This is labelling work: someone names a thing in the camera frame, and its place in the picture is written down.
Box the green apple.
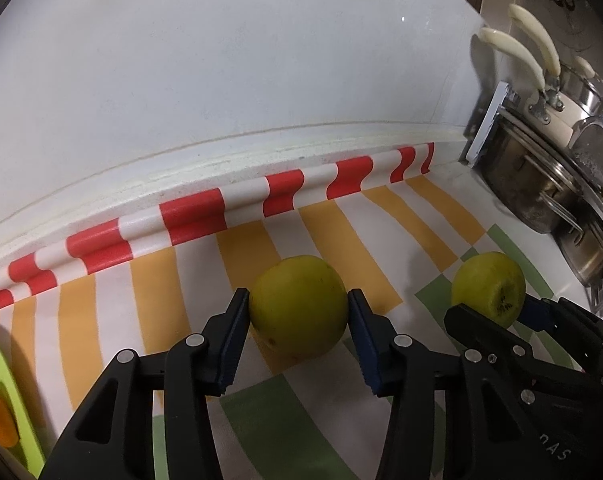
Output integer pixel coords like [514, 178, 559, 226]
[451, 252, 527, 328]

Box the yellow-green apple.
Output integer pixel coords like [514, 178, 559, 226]
[248, 255, 349, 360]

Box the cream saucepan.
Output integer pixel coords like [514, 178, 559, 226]
[509, 3, 603, 108]
[478, 28, 582, 133]

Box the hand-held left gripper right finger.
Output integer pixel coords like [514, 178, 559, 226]
[348, 288, 547, 480]

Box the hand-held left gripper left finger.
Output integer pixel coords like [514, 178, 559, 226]
[38, 287, 252, 480]

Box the colourful striped tablecloth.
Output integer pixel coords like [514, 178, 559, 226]
[0, 142, 589, 480]

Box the steel pot lid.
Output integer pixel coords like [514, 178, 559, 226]
[569, 120, 603, 188]

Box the steel pot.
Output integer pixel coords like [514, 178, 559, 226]
[481, 110, 585, 235]
[554, 215, 603, 287]

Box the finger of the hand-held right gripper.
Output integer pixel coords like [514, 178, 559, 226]
[521, 296, 603, 386]
[444, 304, 547, 391]

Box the white blue-edged board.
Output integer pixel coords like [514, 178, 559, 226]
[464, 82, 513, 169]

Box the green plate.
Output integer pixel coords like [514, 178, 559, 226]
[0, 329, 47, 478]

